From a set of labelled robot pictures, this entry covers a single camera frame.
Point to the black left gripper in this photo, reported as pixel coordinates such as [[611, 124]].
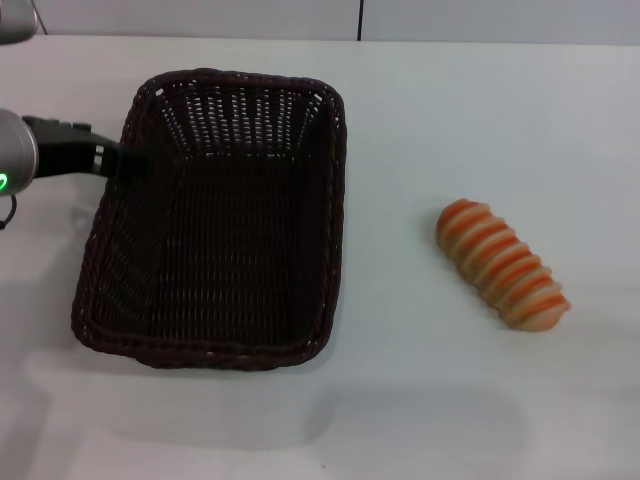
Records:
[[65, 152]]

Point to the dark brown wicker basket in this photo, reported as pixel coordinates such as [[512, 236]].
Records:
[[235, 260]]

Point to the orange striped bread loaf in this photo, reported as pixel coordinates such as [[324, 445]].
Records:
[[502, 265]]

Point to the black vertical wall strip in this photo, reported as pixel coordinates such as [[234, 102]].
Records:
[[359, 20]]

